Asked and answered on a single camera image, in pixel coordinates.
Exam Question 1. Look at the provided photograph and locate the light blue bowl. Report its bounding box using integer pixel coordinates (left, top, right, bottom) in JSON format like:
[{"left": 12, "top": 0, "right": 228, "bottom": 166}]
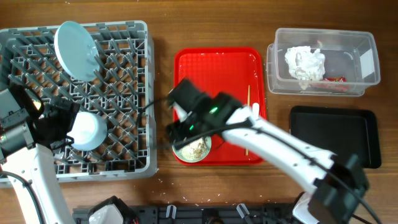
[{"left": 67, "top": 112, "right": 108, "bottom": 151}]

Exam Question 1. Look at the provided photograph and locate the green bowl with food scraps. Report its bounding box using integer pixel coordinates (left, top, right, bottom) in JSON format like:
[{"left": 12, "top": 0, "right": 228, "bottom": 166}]
[{"left": 172, "top": 136, "right": 211, "bottom": 163}]

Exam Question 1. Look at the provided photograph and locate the light blue plate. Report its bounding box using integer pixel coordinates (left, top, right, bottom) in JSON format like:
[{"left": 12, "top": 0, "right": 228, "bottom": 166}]
[{"left": 54, "top": 21, "right": 100, "bottom": 82}]

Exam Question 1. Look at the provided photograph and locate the white napkin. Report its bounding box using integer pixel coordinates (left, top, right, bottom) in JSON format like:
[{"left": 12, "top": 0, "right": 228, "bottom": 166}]
[{"left": 285, "top": 46, "right": 325, "bottom": 90}]

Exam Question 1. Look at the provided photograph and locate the red snack wrapper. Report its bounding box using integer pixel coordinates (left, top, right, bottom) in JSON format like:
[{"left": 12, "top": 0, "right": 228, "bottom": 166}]
[{"left": 310, "top": 77, "right": 350, "bottom": 92}]

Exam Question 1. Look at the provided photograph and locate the yellow plastic cup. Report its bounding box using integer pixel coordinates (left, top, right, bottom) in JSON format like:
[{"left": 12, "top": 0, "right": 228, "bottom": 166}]
[{"left": 31, "top": 98, "right": 44, "bottom": 113}]

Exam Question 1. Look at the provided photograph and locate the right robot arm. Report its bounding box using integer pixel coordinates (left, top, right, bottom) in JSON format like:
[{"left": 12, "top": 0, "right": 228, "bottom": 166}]
[{"left": 167, "top": 79, "right": 369, "bottom": 223}]

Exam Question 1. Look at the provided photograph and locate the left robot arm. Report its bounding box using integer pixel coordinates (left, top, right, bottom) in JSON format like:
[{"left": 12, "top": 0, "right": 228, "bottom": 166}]
[{"left": 1, "top": 84, "right": 108, "bottom": 224}]

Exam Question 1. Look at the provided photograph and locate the grey dishwasher rack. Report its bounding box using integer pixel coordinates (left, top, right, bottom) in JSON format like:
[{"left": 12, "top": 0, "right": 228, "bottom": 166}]
[{"left": 1, "top": 21, "right": 157, "bottom": 182}]

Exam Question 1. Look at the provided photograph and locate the white plastic fork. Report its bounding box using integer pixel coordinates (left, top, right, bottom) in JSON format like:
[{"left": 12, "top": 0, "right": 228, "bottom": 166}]
[{"left": 252, "top": 103, "right": 260, "bottom": 120}]

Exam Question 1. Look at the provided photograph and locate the wooden chopstick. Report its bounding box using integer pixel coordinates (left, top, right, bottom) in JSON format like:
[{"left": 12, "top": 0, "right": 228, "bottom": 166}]
[{"left": 245, "top": 85, "right": 251, "bottom": 156}]

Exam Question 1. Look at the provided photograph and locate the black plastic tray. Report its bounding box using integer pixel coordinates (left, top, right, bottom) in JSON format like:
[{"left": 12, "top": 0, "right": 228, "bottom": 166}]
[{"left": 290, "top": 106, "right": 382, "bottom": 169}]

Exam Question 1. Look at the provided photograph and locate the clear plastic bin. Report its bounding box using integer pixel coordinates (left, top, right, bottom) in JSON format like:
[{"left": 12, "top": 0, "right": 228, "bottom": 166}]
[{"left": 266, "top": 28, "right": 381, "bottom": 96}]

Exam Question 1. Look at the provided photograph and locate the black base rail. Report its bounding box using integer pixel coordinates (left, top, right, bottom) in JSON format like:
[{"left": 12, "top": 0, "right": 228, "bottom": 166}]
[{"left": 72, "top": 203, "right": 299, "bottom": 224}]

